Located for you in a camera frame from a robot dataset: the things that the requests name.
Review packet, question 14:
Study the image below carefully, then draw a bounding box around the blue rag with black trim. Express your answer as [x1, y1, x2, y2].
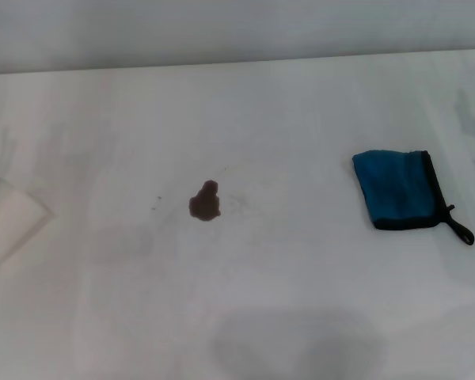
[351, 149, 475, 246]

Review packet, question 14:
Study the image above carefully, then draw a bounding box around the white paper cup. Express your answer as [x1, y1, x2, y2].
[0, 176, 55, 264]

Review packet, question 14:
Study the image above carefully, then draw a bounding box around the dark liquid stain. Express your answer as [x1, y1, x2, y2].
[188, 179, 222, 222]

